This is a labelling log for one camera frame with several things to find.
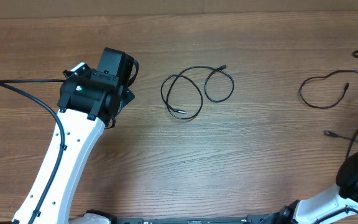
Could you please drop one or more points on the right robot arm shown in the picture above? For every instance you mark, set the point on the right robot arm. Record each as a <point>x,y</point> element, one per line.
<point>331,205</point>

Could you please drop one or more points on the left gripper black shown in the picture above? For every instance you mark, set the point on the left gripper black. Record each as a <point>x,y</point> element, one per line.
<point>128,96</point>

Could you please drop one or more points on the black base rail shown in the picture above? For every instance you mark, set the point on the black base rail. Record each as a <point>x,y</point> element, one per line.
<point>250,219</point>

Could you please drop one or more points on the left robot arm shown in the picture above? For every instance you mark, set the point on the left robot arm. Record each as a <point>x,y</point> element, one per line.
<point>90,99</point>

